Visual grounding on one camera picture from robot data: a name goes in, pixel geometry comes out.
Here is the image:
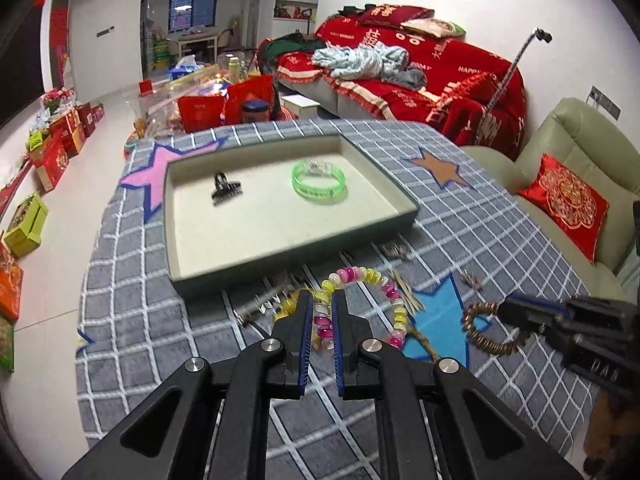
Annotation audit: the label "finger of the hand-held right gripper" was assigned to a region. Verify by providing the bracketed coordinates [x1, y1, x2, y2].
[502, 294, 576, 324]
[497, 305, 552, 336]

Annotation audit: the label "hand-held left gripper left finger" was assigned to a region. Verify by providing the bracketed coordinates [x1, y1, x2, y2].
[60, 289, 315, 480]

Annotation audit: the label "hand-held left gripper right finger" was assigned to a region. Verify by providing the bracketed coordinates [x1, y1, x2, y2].
[330, 289, 583, 480]

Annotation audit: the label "brown spiral hair tie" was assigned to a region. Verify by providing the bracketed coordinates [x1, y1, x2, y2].
[461, 302, 532, 358]

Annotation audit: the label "silver hairpin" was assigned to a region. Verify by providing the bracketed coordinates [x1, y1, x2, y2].
[234, 284, 301, 328]

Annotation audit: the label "pink yellow spiral hair tie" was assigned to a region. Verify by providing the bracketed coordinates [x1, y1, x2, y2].
[312, 266, 408, 356]

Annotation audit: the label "beige hair clip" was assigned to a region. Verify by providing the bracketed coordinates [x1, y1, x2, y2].
[389, 269, 426, 317]

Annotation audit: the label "braided rope bracelet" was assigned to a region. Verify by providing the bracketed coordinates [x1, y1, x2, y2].
[404, 317, 443, 363]

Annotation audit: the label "grey jewelry tray beige lining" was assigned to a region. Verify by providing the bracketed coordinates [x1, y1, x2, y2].
[164, 132, 420, 297]

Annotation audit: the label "person's right forearm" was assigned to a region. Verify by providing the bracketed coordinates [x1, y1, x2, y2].
[582, 390, 640, 478]

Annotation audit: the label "grey checked star blanket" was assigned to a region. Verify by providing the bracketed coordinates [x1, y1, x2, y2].
[75, 119, 623, 480]

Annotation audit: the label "red embroidered cushion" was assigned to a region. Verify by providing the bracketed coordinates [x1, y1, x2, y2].
[517, 153, 611, 265]

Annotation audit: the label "green translucent bangle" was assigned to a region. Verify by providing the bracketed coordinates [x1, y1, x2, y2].
[291, 158, 348, 207]

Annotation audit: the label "black hair claw clip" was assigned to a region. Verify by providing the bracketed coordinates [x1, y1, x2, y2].
[210, 172, 244, 205]

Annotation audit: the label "beige armchair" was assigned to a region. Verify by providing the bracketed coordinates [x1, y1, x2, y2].
[460, 97, 640, 306]

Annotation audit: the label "jar with blue lid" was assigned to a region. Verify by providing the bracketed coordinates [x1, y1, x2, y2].
[241, 100, 271, 125]

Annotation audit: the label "white step stool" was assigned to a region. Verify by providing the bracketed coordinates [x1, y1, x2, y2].
[282, 95, 321, 121]

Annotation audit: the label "grey sofa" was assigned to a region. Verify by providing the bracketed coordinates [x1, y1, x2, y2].
[277, 77, 391, 121]

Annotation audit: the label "small red gift bag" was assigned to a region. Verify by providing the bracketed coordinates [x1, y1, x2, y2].
[178, 95, 226, 133]

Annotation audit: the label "large red gift bag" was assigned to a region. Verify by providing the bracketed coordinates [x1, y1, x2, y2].
[225, 75, 276, 125]

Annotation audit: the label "grey cloth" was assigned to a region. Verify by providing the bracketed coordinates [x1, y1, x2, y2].
[385, 67, 428, 90]

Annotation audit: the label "red covered sofa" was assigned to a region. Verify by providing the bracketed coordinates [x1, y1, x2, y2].
[260, 7, 526, 161]

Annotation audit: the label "glass coffee table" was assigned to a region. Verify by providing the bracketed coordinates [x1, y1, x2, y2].
[132, 67, 261, 137]

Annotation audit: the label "crumpled light blue blanket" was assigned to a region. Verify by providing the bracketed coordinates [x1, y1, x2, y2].
[311, 42, 411, 81]

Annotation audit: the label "dark green clothes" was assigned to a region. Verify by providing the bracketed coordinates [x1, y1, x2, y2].
[262, 32, 316, 58]

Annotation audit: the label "blue tissue box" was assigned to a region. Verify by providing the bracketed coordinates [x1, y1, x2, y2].
[170, 55, 203, 81]

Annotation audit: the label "green snack bag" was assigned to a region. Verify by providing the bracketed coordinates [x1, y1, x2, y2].
[0, 320, 16, 373]

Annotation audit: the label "beige floral pillow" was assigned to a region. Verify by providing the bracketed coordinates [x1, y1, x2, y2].
[400, 17, 466, 38]

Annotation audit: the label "green cardboard box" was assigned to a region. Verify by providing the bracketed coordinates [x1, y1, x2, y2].
[2, 192, 49, 257]

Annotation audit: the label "red gold gift box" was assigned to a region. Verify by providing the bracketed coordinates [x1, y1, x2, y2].
[36, 137, 68, 192]

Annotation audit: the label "dark red gift box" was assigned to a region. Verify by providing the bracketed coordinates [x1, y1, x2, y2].
[75, 102, 106, 137]

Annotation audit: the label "white desk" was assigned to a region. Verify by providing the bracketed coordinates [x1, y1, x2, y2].
[177, 30, 221, 58]

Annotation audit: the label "red printed pillow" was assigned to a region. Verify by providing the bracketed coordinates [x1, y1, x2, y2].
[357, 5, 435, 30]

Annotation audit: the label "pink flower bouquet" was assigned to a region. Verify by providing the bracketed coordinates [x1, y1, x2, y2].
[42, 87, 76, 113]

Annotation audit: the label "dark window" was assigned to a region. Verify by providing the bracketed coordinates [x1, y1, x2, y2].
[169, 0, 217, 31]

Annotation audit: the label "wall switch panel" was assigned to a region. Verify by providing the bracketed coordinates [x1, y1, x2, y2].
[589, 86, 621, 120]

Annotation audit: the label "red wall hanging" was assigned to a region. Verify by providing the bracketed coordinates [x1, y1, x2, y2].
[50, 7, 71, 91]

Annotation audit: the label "black wall television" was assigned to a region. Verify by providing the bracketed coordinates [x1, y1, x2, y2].
[0, 10, 46, 131]

